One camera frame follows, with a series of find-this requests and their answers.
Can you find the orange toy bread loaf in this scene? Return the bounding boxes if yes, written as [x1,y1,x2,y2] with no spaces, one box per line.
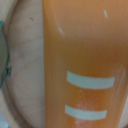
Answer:
[43,0,128,128]

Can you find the round beige plate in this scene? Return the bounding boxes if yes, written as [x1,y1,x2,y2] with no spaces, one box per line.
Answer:
[0,0,45,128]

